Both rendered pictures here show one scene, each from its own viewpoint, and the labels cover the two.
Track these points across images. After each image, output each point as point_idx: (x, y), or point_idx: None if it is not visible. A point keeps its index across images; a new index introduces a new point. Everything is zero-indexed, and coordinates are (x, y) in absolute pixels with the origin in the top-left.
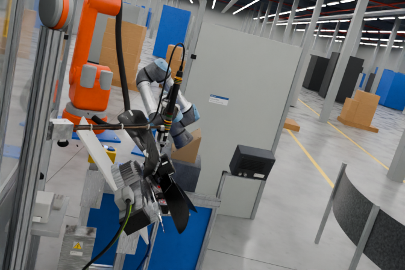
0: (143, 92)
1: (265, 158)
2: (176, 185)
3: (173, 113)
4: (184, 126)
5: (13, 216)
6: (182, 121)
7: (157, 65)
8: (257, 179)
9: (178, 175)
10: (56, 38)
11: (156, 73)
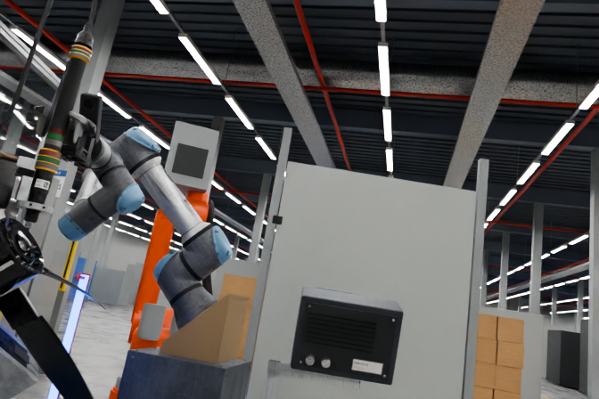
0: (84, 181)
1: (373, 309)
2: (43, 325)
3: (64, 130)
4: (194, 274)
5: None
6: (189, 261)
7: (126, 134)
8: (365, 379)
9: (169, 394)
10: None
11: (123, 150)
